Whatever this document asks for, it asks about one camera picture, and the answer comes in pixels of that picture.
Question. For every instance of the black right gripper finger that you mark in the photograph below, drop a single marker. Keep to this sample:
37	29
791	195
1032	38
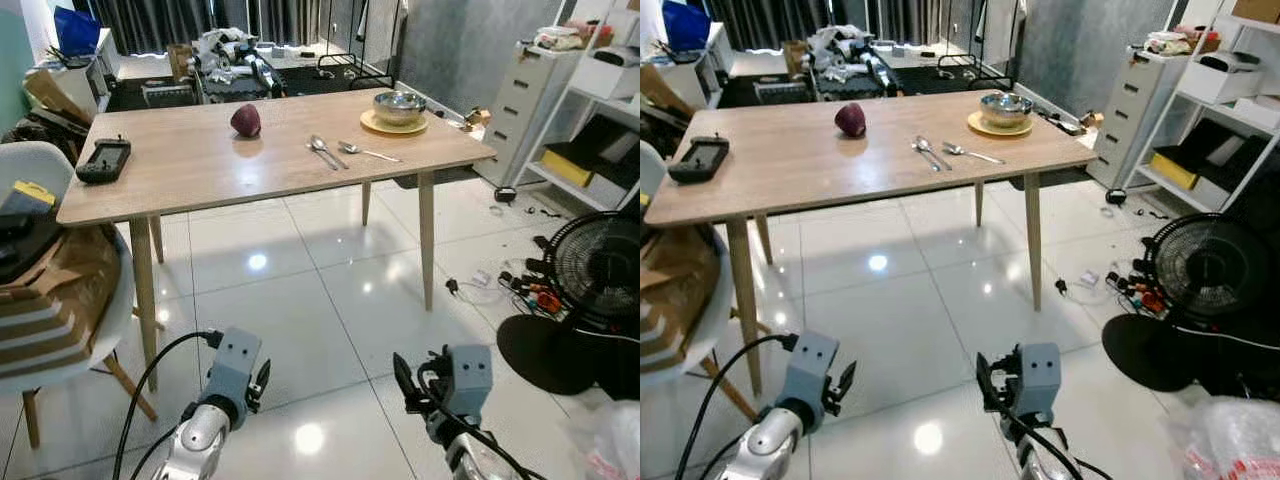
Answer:
986	378
403	378

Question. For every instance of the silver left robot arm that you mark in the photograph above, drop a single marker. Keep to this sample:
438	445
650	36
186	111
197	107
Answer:
198	438
765	448

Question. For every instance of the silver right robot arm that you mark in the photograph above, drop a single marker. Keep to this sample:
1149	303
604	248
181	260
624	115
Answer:
468	460
1045	458

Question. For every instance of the power strip with plugs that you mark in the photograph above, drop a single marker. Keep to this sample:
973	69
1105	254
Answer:
1138	285
528	287

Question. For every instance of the clear plastic bag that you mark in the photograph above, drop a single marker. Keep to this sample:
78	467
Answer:
1232	440
612	445

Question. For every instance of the brown striped paper bag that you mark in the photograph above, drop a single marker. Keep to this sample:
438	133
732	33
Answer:
60	290
675	285

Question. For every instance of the black floor fan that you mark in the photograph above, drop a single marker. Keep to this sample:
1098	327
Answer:
597	265
1210	265

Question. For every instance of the light wooden dining table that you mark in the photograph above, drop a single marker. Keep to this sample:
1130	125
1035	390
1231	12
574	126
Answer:
800	165
200	165

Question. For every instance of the metal spoon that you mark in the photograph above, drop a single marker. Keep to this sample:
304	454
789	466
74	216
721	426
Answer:
350	148
925	149
321	147
954	150

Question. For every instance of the white open shelf rack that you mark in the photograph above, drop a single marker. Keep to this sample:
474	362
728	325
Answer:
1165	185
570	190

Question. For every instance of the yellow round plate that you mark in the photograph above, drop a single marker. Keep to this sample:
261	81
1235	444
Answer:
983	128
376	126

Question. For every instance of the dark purple round object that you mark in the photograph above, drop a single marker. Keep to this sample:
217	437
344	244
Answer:
851	119
245	120

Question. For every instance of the yellow box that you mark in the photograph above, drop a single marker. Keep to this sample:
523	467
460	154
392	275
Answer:
1172	170
565	167

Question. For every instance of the black handheld game console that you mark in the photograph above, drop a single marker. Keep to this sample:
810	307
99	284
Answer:
104	160
698	158

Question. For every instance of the shiny metal bowl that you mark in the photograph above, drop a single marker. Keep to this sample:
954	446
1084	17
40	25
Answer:
399	105
1006	106

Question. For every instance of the white drawer cabinet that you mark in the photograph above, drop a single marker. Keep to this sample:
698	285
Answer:
1130	110
525	110

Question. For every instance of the white shell chair wooden legs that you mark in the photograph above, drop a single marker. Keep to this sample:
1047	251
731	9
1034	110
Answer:
650	160
30	165

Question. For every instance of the yellow and black device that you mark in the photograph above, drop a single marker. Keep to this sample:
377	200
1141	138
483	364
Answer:
27	195

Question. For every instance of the pile of white clutter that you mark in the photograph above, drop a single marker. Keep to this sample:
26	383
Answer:
838	45
225	45

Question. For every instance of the white printer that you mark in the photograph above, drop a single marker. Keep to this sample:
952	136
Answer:
605	72
1222	75

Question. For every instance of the dark grey curtains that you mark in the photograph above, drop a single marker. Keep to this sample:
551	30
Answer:
830	15
200	18

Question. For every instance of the pile of small items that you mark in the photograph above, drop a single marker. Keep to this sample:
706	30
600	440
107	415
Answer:
565	38
1178	40

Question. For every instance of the blue bag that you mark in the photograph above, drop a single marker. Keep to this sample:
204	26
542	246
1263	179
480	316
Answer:
75	30
686	25

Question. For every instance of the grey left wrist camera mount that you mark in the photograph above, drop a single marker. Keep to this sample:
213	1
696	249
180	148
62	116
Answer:
810	365
235	362

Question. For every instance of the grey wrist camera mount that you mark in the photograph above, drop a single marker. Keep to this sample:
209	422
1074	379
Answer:
810	365
235	362
468	378
1038	375

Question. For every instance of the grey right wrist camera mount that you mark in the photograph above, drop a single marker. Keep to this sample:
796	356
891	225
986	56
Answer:
1038	375
468	378

